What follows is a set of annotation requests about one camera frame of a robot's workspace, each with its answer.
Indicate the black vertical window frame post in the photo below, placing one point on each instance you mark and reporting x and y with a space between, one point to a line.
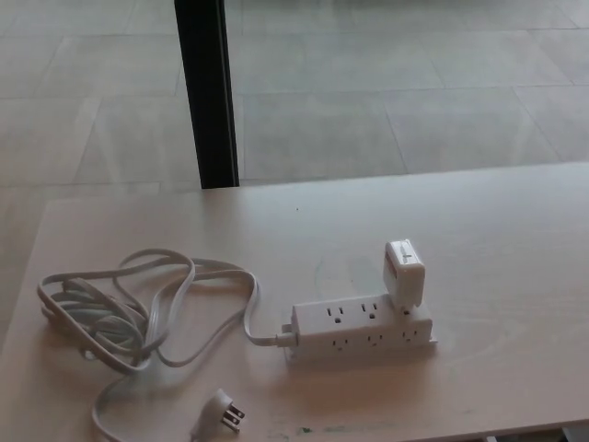
207 92

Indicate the white charger adapter plug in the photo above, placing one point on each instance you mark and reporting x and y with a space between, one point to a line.
403 276

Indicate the white power strip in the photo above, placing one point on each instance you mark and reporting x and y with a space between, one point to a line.
354 326

